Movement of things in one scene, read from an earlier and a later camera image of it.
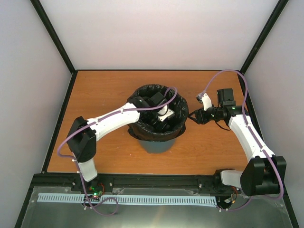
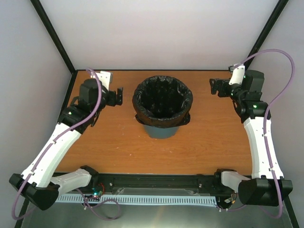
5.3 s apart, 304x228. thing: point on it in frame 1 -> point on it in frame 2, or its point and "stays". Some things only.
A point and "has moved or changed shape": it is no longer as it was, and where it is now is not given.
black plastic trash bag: [145, 129] has moved or changed shape
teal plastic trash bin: [157, 147] -> [161, 133]
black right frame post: [274, 16] stays
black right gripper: [200, 115] -> [214, 88]
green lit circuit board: [96, 192] stays
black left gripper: [164, 127] -> [114, 101]
